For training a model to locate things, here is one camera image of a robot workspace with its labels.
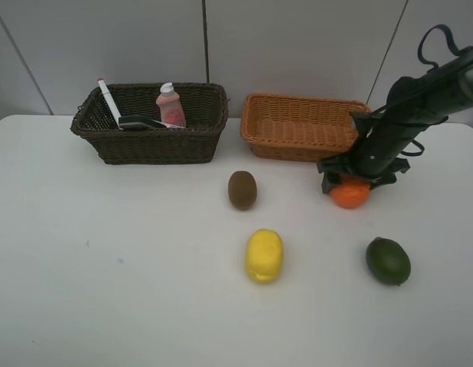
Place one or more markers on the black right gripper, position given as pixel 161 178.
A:
pixel 373 158

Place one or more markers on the orange fruit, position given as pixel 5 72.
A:
pixel 351 192

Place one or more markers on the yellow lemon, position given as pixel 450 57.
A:
pixel 264 256

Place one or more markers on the brown kiwi fruit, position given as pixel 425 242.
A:
pixel 242 190

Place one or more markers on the pink bottle white cap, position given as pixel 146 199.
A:
pixel 169 103

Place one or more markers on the black whiteboard eraser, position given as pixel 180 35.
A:
pixel 139 123

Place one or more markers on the white marker red cap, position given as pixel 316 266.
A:
pixel 109 101

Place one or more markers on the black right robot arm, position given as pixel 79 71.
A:
pixel 413 105

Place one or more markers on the green avocado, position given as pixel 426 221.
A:
pixel 388 262

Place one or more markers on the orange wicker basket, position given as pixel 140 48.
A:
pixel 293 128

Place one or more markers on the dark brown wicker basket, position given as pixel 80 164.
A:
pixel 206 113

